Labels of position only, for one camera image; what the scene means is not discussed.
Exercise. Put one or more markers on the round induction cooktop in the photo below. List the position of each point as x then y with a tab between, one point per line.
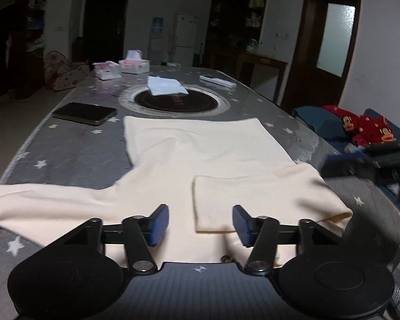
198	102

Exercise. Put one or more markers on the polka dot kids sofa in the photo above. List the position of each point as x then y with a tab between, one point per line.
61	74

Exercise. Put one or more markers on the white refrigerator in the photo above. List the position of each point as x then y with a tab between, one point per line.
184	39

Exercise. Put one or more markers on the small green white packet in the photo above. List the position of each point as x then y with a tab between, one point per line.
173	65

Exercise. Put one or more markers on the blue sofa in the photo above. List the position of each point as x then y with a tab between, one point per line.
330	128

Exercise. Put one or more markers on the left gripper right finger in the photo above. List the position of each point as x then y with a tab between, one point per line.
260	234

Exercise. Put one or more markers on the cream sweater garment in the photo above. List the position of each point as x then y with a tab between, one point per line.
201	170

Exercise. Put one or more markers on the grey star-patterned tablecloth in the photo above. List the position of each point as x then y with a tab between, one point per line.
317	274

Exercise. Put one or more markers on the black tablet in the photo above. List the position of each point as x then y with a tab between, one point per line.
84	113

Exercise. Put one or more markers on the red cartoon pillow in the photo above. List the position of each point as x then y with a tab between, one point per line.
364	129

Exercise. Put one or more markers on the pink tissue box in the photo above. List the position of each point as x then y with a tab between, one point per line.
134	63

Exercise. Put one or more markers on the white tissue box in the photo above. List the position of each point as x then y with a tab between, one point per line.
107	70

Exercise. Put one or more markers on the water dispenser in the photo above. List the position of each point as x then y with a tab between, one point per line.
156	46

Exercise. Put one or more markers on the wooden side table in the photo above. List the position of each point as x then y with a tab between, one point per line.
262	74

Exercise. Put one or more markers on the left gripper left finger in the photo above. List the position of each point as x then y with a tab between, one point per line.
142	233

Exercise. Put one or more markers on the white folded paper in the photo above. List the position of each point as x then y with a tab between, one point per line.
165	86

